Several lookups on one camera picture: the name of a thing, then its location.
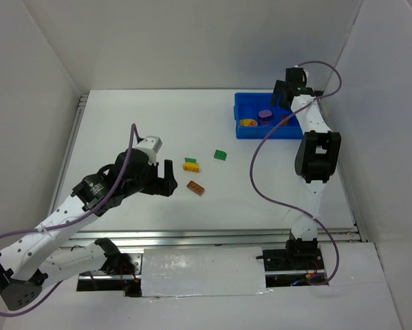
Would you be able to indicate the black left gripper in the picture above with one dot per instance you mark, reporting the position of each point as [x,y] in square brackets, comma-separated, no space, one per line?
[157,183]

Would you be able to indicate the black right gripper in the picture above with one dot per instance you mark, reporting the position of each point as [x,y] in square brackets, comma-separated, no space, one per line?
[287,89]

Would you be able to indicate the yellow long lego brick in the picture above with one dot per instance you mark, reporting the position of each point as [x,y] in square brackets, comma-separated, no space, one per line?
[191,167]

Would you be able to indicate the brown lego plate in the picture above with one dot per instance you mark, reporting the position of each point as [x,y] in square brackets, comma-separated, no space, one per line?
[195,188]

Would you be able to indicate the purple rounded lego brick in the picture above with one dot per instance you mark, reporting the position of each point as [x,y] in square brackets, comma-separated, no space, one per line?
[264,117]

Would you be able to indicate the yellow butterfly lego brick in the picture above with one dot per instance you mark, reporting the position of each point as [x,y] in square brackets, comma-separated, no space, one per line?
[248,123]

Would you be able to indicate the small green lego brick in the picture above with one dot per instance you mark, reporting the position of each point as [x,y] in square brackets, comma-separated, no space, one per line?
[220,155]

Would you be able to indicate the brown purple butterfly lego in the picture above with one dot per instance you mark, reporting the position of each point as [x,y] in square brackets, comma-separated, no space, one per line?
[285,121]

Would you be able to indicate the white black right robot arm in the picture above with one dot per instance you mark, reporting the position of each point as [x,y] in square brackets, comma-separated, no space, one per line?
[315,161]

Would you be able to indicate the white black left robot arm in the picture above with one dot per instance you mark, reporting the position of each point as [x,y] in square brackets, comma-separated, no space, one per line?
[35,262]

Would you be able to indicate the blue plastic sorting bin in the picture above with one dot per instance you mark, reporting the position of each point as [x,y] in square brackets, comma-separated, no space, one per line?
[254,116]

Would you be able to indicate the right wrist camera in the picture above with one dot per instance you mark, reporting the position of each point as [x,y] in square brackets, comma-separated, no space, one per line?
[305,73]

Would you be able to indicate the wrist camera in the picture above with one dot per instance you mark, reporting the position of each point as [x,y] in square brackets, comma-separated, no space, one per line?
[305,73]
[150,145]

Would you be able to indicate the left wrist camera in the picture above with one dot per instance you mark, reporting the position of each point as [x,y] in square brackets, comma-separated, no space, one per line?
[150,145]

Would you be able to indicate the aluminium table edge rail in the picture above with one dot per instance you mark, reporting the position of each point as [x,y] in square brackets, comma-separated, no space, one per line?
[144,239]

